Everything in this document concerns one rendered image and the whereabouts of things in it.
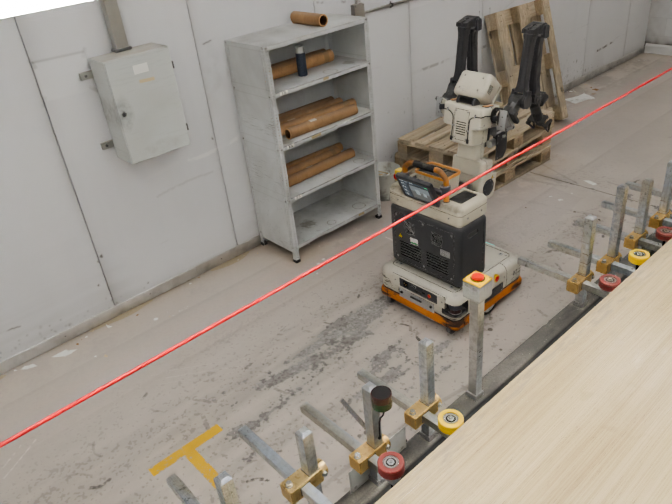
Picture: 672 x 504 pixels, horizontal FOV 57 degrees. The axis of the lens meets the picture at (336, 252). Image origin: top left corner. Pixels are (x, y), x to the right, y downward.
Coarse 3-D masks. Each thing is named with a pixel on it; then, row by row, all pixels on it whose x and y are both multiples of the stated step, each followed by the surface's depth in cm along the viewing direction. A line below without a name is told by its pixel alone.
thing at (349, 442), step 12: (300, 408) 211; (312, 408) 209; (312, 420) 208; (324, 420) 204; (336, 432) 199; (348, 444) 194; (360, 444) 194; (372, 456) 189; (372, 468) 189; (396, 480) 183
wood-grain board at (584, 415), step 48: (624, 288) 242; (576, 336) 221; (624, 336) 219; (528, 384) 203; (576, 384) 201; (624, 384) 199; (480, 432) 188; (528, 432) 186; (576, 432) 185; (624, 432) 183; (432, 480) 175; (480, 480) 174; (528, 480) 172; (576, 480) 171; (624, 480) 169
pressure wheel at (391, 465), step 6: (384, 456) 183; (390, 456) 183; (396, 456) 183; (378, 462) 181; (384, 462) 182; (390, 462) 181; (396, 462) 181; (402, 462) 181; (378, 468) 181; (384, 468) 179; (390, 468) 179; (396, 468) 179; (402, 468) 179; (384, 474) 179; (390, 474) 178; (396, 474) 179; (402, 474) 180
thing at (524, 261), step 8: (520, 256) 278; (520, 264) 277; (528, 264) 274; (536, 264) 271; (544, 264) 271; (544, 272) 269; (552, 272) 266; (560, 272) 264; (560, 280) 264; (584, 288) 257; (592, 288) 254; (600, 288) 252; (600, 296) 252
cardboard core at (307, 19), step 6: (294, 12) 423; (300, 12) 419; (306, 12) 416; (294, 18) 422; (300, 18) 417; (306, 18) 413; (312, 18) 409; (318, 18) 405; (324, 18) 410; (306, 24) 418; (312, 24) 412; (318, 24) 407; (324, 24) 410
